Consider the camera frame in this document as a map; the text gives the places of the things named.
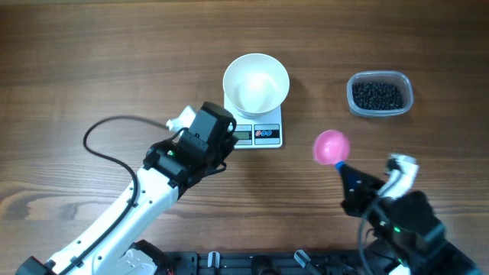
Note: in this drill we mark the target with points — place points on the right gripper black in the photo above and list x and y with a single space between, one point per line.
355 195

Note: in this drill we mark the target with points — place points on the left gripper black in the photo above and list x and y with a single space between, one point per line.
228 141

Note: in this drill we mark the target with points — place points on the pink scoop blue handle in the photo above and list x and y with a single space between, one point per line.
331 148

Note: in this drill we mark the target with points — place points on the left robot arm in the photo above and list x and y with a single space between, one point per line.
169 169

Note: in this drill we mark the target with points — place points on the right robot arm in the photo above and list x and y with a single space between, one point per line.
405 221

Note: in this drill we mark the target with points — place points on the white digital kitchen scale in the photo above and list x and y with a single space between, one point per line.
262 132

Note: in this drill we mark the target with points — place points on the white bowl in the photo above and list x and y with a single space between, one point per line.
256 84

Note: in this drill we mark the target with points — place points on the black beans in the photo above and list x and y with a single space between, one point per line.
377 96

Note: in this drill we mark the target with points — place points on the clear plastic container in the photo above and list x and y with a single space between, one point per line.
397 78

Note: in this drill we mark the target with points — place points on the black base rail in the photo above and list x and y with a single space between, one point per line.
215 263

